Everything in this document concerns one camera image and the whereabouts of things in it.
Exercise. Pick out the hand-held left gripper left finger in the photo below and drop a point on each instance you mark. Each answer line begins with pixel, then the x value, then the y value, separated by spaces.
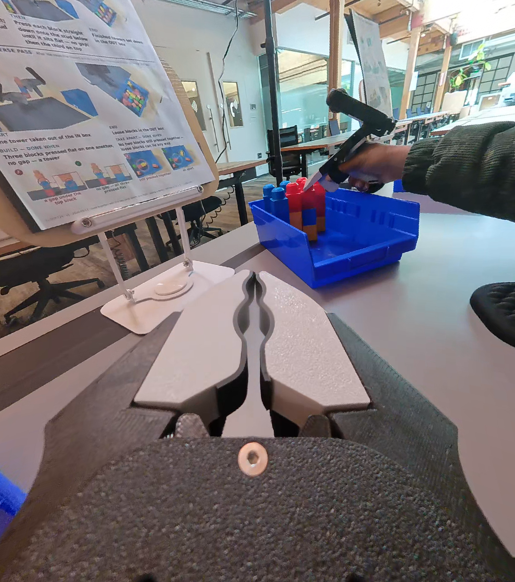
pixel 193 359

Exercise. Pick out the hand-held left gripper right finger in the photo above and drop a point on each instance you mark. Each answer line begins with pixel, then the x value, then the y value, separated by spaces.
pixel 312 359

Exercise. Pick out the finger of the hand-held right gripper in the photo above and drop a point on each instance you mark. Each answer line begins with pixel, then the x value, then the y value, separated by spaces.
pixel 317 181
pixel 335 185

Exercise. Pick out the cluster of block towers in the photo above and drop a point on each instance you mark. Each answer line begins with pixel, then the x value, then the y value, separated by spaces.
pixel 280 204

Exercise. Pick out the yellow mega block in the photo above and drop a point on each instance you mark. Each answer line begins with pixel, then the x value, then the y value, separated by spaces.
pixel 312 233

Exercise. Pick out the person's right forearm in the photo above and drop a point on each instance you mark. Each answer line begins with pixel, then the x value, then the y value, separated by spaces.
pixel 480 168

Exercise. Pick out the wooden desk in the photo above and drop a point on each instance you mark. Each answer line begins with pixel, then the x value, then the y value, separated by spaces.
pixel 239 164
pixel 312 142

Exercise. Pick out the black office chair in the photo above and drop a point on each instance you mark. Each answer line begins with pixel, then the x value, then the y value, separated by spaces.
pixel 21 268
pixel 202 213
pixel 290 141

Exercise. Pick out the white document stand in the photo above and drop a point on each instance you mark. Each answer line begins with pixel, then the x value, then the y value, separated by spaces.
pixel 373 59
pixel 148 313

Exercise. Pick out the black light stand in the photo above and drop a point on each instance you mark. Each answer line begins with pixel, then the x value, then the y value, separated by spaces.
pixel 272 68

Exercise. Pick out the green potted plant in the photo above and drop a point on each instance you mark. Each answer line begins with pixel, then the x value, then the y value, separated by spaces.
pixel 466 68

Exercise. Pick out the printed instruction sheet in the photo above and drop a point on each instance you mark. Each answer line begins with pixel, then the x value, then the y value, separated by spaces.
pixel 80 113

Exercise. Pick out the wall icon panel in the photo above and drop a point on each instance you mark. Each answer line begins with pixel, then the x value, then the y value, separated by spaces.
pixel 233 107
pixel 193 107

